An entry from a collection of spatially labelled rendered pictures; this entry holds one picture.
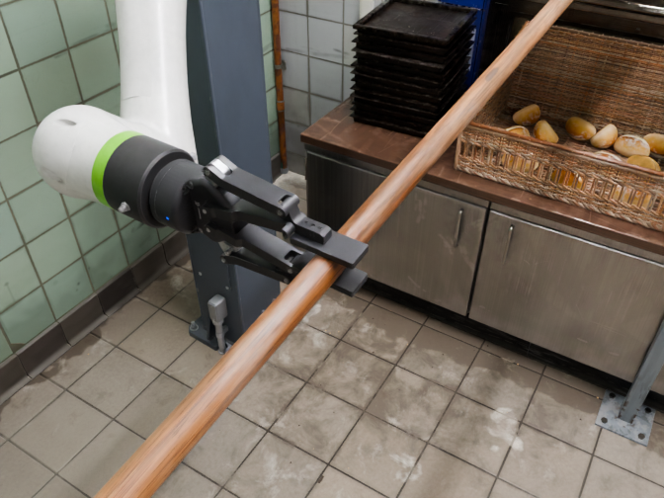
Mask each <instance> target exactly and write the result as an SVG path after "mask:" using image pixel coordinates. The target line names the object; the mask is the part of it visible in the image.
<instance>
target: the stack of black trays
mask: <svg viewBox="0 0 664 498"><path fill-rule="evenodd" d="M476 13H477V9H473V8H467V7H460V6H455V5H448V4H441V3H435V2H428V1H422V0H384V1H383V2H382V3H380V4H379V5H378V6H376V7H375V8H374V9H372V10H371V11H370V12H369V13H367V14H366V15H365V16H363V17H362V18H361V19H360V20H359V21H358V22H357V23H355V24H354V25H353V29H355V30H356V31H355V32H354V35H358V36H357V37H356V38H354V39H353V40H352V42H355V43H356V46H355V47H354V48H353V49H351V51H355V52H356V55H355V56H353V58H356V59H357V60H355V61H354V62H353V63H352V64H351V66H355V69H354V70H352V71H351V72H350V73H352V74H355V77H353V78H352V79H351V81H355V84H354V85H353V86H352V87H351V88H350V89H352V90H355V91H354V92H353V93H352V94H350V96H352V97H354V101H353V102H352V104H355V105H354V106H353V107H352V108H351V109H350V110H353V112H352V113H351V114H350V117H352V118H354V122H358V123H362V124H366V125H373V126H378V127H382V128H386V129H390V130H394V131H398V132H403V133H407V134H411V135H415V136H419V137H423V138H424V136H425V135H426V134H427V133H428V132H429V131H430V130H431V129H432V128H433V127H434V126H435V124H436V123H437V122H438V121H439V120H440V119H441V118H442V117H443V116H444V115H445V114H446V113H447V111H448V110H449V109H450V108H451V107H452V106H453V105H454V104H455V103H456V102H457V100H458V99H459V98H460V97H461V96H462V95H463V94H464V93H465V92H463V90H464V89H465V88H466V86H467V85H466V84H463V83H464V82H465V80H466V79H467V78H468V77H465V75H466V74H467V73H468V71H469V70H467V68H468V67H469V66H470V65H471V64H468V63H467V62H468V61H469V60H470V59H471V57H470V56H467V54H468V53H469V52H470V51H471V48H470V47H471V46H472V45H473V44H474V43H475V41H470V39H471V38H472V37H473V36H474V35H475V34H473V33H472V31H473V30H474V29H475V28H476V26H475V25H473V24H472V23H473V22H474V21H475V20H476V19H477V17H474V15H475V14H476Z"/></svg>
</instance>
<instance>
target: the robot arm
mask: <svg viewBox="0 0 664 498"><path fill-rule="evenodd" d="M115 5H116V13H117V22H118V33H119V47H120V67H121V112H120V116H119V117H117V116H115V115H112V114H110V113H108V112H105V111H103V110H101V109H98V108H95V107H91V106H85V105H73V106H67V107H64V108H61V109H58V110H56V111H54V112H53V113H51V114H50V115H48V116H47V117H46V118H45V119H44V120H43V121H42V122H41V124H40V125H39V127H38V128H37V130H36V133H35V135H34V139H33V145H32V152H33V159H34V163H35V166H36V168H37V170H38V172H39V174H40V175H41V177H42V178H43V180H44V181H45V182H46V183H47V184H48V185H49V186H51V187H52V188H53V189H55V190H56V191H58V192H59V193H61V194H63V195H65V196H67V197H71V198H75V199H82V200H88V201H93V202H96V203H99V204H102V205H104V206H106V207H108V208H112V209H114V210H116V211H118V212H120V213H122V214H124V215H127V216H129V217H131V218H133V219H135V220H137V221H139V222H141V223H144V224H146V225H148V226H150V227H153V228H163V227H167V226H169V227H171V228H173V229H175V230H178V231H180V232H182V233H186V234H191V233H203V234H204V235H206V236H207V237H208V238H209V239H210V240H212V241H214V242H218V243H219V245H220V247H221V249H222V250H223V252H224V253H223V254H222V255H220V260H221V261H222V262H223V263H224V264H231V265H238V266H241V267H243V268H246V269H248V270H251V271H254V272H256V273H259V274H261V275H264V276H266V277H269V278H272V279H274V280H277V281H279V282H282V283H284V284H287V285H289V284H290V283H291V281H292V280H293V279H294V278H295V277H296V276H297V275H298V274H299V273H300V272H301V270H302V269H303V268H304V267H305V266H306V265H307V264H308V263H309V262H310V261H311V260H312V259H313V257H314V256H315V255H319V256H321V257H324V258H326V259H328V260H331V261H333V262H335V263H338V264H340V265H342V266H345V267H347V268H346V269H345V270H344V271H343V273H342V274H341V275H340V276H339V277H338V279H337V280H336V281H335V282H334V283H333V284H332V286H331V287H330V288H331V289H334V290H336V291H339V292H341V293H343V294H346V295H348V296H350V297H353V296H354V295H355V294H356V293H357V292H358V290H359V289H360V288H361V287H362V285H363V284H364V283H365V282H366V280H367V279H368V273H366V272H363V271H361V270H359V269H357V268H355V267H356V266H357V264H358V263H359V262H360V261H361V260H362V259H363V257H364V256H365V255H366V254H367V253H368V251H369V245H368V244H366V243H363V242H361V241H358V240H356V239H353V238H351V237H348V236H346V235H343V234H341V233H338V232H336V231H333V230H332V229H331V228H330V227H329V226H328V225H325V224H323V223H320V222H318V221H315V220H313V219H310V218H308V217H306V216H305V214H304V213H303V212H302V211H300V210H299V208H298V204H299V198H298V196H297V195H295V194H293V193H291V192H288V191H286V190H284V189H282V188H280V187H278V186H276V185H274V184H272V183H270V182H267V181H265V180H263V179H261V178H259V177H257V176H255V175H253V174H251V173H249V172H247V171H244V170H242V169H240V168H238V167H237V166H235V165H234V164H233V163H232V162H230V161H229V160H228V159H227V158H226V157H224V156H223V155H219V156H218V157H216V158H215V159H214V160H212V161H211V162H210V163H209V164H208V165H207V166H206V167H205V166H202V165H200V164H199V163H198V156H197V151H196V146H195V139H194V133H193V127H192V120H191V111H190V102H189V91H188V77H187V54H186V10H187V0H115ZM279 201H282V203H281V204H278V202H279ZM257 225H259V226H262V227H265V228H269V229H272V230H276V231H279V232H282V233H283V237H285V236H286V237H285V238H284V239H288V238H289V237H290V243H291V244H293V245H295V246H298V247H300V248H302V249H305V252H302V251H300V250H298V249H296V248H295V247H293V246H291V245H289V244H287V242H285V241H283V240H281V239H280V238H278V237H276V236H274V235H272V234H271V233H269V232H267V231H265V230H263V229H262V228H260V227H258V226H257Z"/></svg>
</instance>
